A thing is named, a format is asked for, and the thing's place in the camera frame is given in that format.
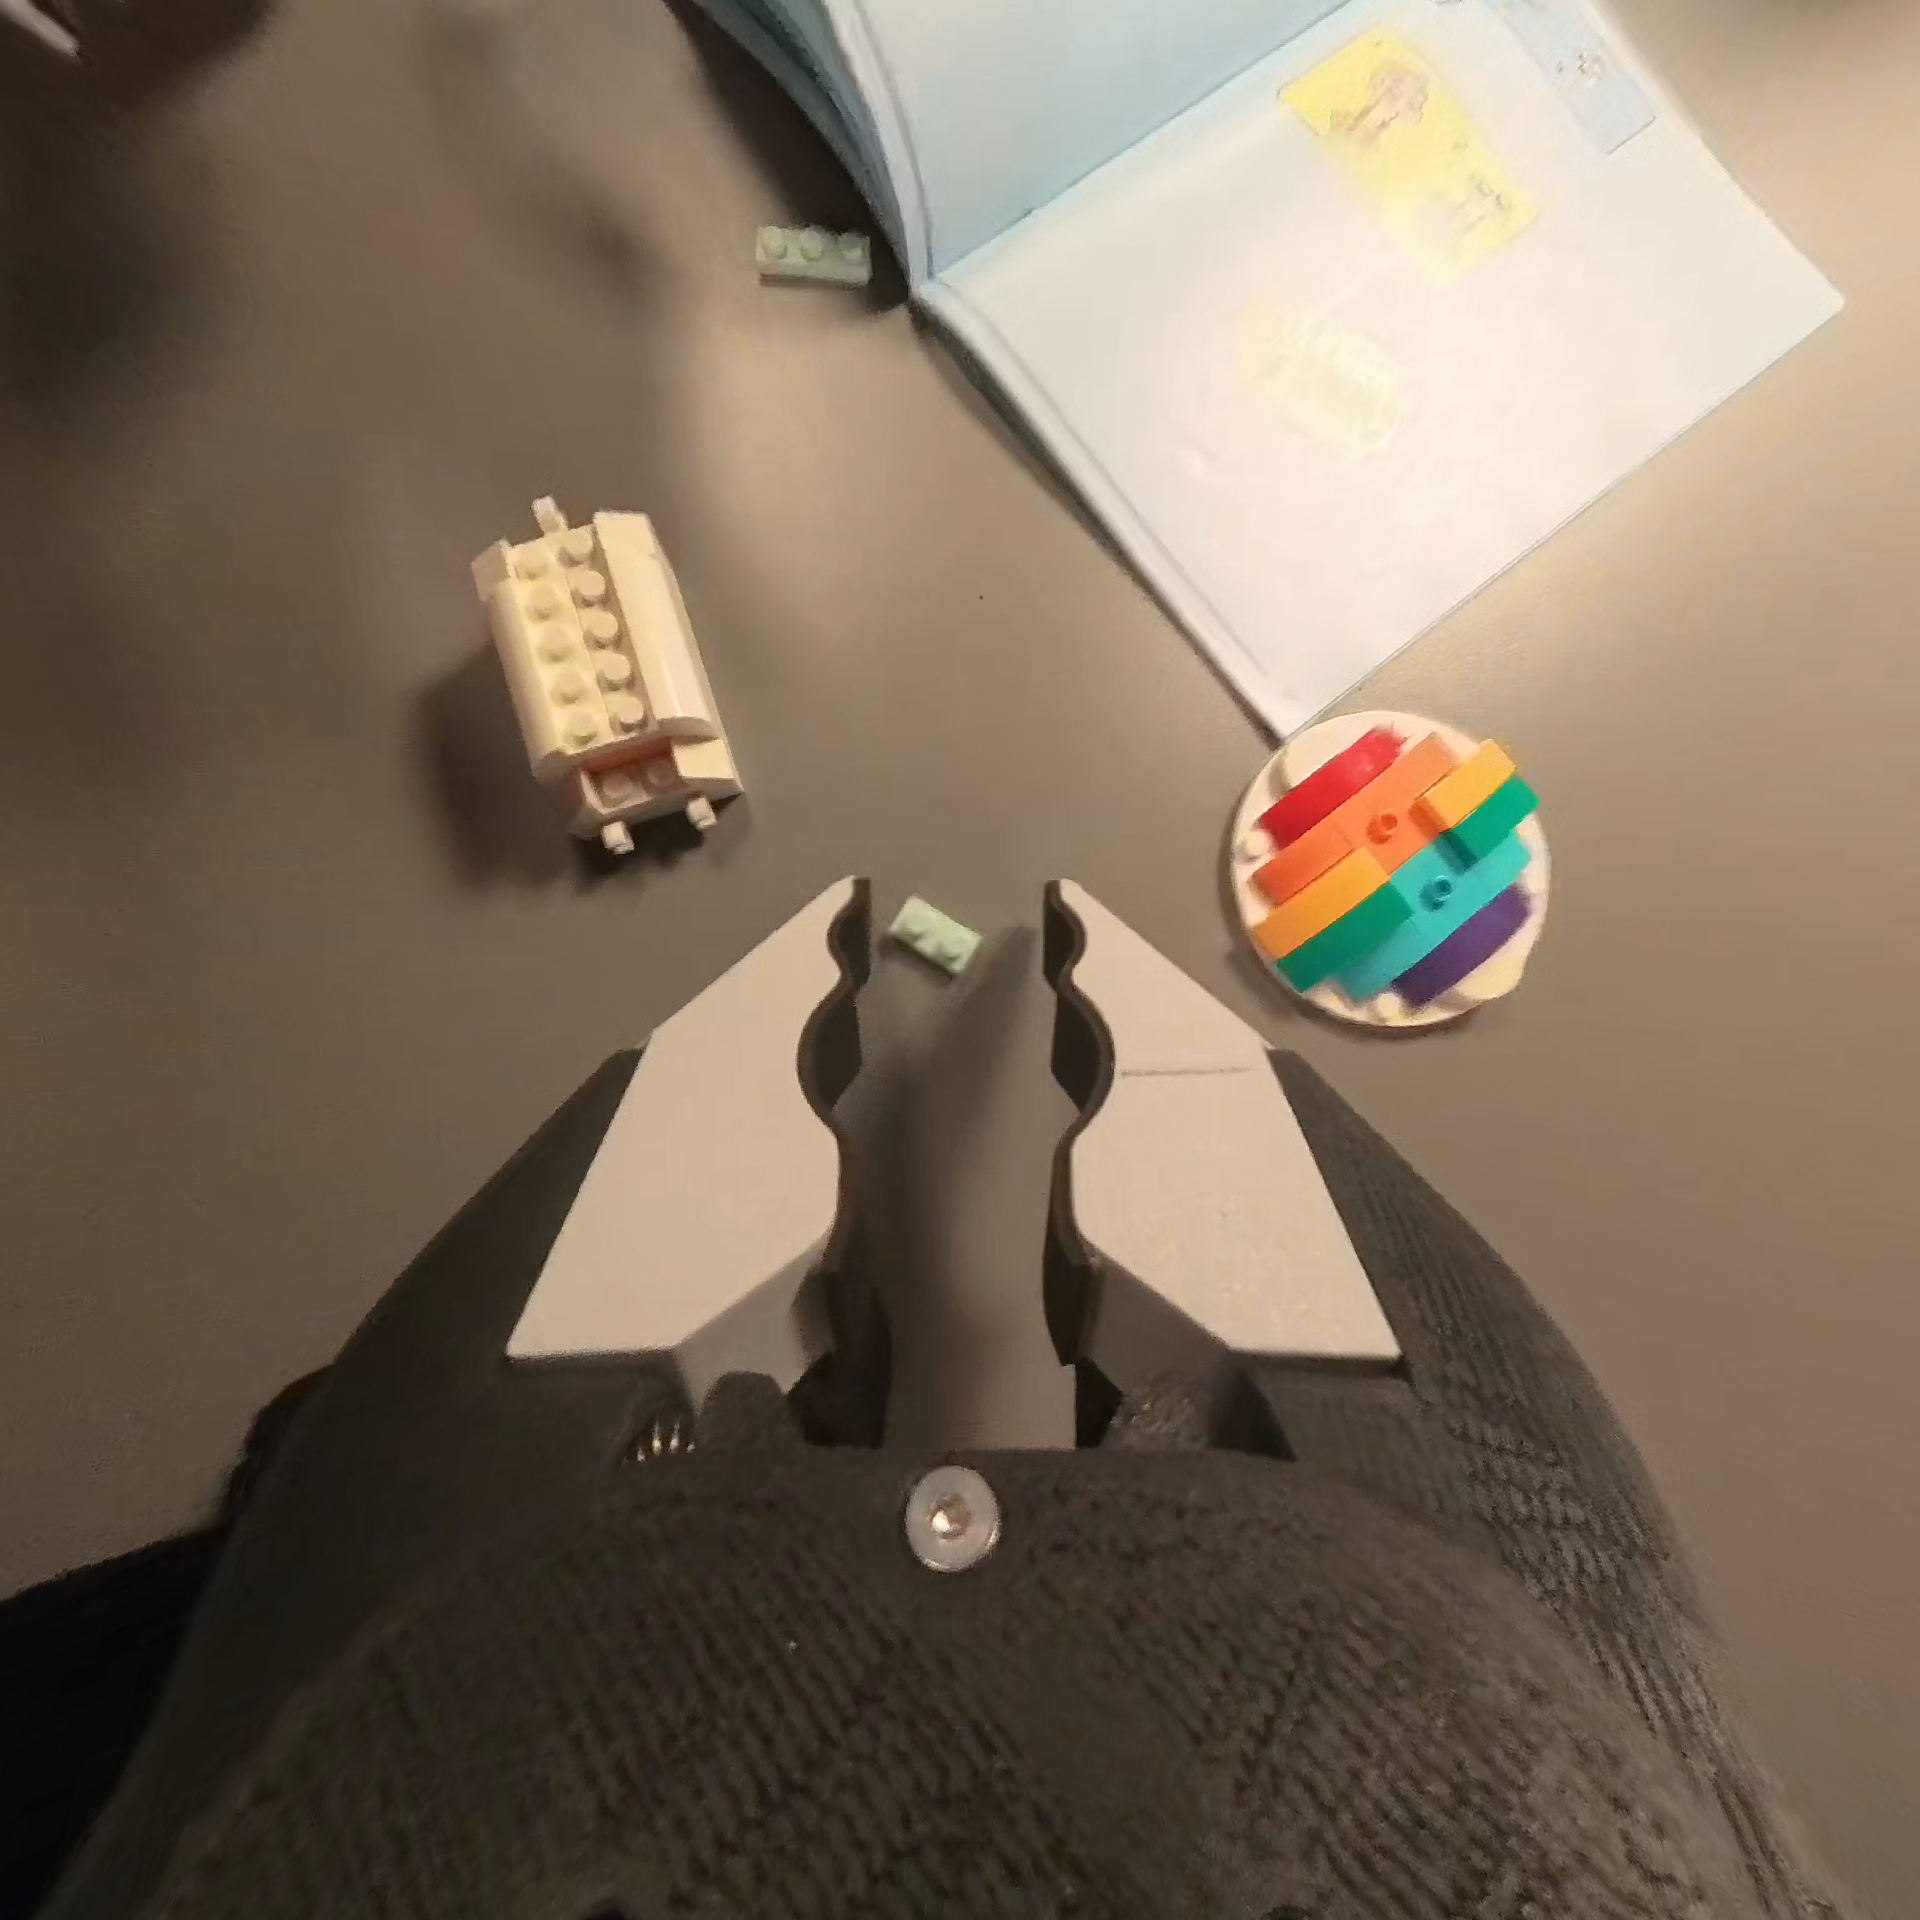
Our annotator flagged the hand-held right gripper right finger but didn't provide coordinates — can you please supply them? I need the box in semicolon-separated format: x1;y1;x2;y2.
1037;875;1408;1444

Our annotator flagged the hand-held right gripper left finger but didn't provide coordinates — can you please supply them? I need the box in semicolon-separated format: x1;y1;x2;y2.
507;875;893;1419

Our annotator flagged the short mint lego plate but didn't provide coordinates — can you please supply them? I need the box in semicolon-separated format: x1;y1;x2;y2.
890;892;987;978

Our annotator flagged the white and orange lego assembly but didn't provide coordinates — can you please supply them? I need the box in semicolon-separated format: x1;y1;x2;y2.
468;492;744;860

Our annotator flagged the rainbow lego disc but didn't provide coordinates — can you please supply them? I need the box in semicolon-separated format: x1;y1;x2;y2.
1231;705;1551;1031

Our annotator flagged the long mint lego plate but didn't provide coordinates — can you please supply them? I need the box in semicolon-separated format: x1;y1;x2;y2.
754;223;877;292

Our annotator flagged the light blue instruction booklet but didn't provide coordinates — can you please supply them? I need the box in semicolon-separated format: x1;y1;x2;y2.
675;0;1845;741

